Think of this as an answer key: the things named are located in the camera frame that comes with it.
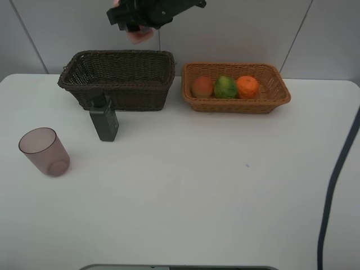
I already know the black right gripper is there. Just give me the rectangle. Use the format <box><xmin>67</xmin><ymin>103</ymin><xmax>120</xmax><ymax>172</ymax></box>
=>
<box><xmin>106</xmin><ymin>1</ymin><xmax>206</xmax><ymax>33</ymax></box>

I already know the pink lotion bottle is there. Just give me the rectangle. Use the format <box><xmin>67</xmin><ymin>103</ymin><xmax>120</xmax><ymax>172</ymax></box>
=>
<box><xmin>113</xmin><ymin>1</ymin><xmax>154</xmax><ymax>44</ymax></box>

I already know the red yellow peach fruit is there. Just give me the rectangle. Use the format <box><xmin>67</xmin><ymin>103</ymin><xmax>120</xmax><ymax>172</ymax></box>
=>
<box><xmin>191</xmin><ymin>76</ymin><xmax>214</xmax><ymax>98</ymax></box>

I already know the green mango fruit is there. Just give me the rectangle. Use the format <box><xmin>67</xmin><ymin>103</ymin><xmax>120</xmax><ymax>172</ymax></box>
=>
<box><xmin>214</xmin><ymin>76</ymin><xmax>237</xmax><ymax>99</ymax></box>

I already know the orange tangerine fruit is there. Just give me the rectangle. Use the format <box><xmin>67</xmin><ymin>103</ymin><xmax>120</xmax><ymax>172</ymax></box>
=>
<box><xmin>236</xmin><ymin>75</ymin><xmax>259</xmax><ymax>99</ymax></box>

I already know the translucent purple plastic cup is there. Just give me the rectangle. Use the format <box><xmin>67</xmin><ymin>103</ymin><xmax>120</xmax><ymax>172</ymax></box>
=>
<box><xmin>18</xmin><ymin>127</ymin><xmax>70</xmax><ymax>177</ymax></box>

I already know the dark brown wicker basket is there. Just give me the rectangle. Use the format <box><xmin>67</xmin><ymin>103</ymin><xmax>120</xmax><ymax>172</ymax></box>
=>
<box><xmin>58</xmin><ymin>50</ymin><xmax>175</xmax><ymax>111</ymax></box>

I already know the dark green rectangular bottle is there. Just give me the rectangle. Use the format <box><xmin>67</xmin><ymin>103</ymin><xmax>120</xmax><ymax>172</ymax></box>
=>
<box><xmin>89</xmin><ymin>92</ymin><xmax>119</xmax><ymax>142</ymax></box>

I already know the light brown wicker basket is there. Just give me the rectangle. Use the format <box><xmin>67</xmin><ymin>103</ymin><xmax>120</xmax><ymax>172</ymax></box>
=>
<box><xmin>181</xmin><ymin>62</ymin><xmax>291</xmax><ymax>114</ymax></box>

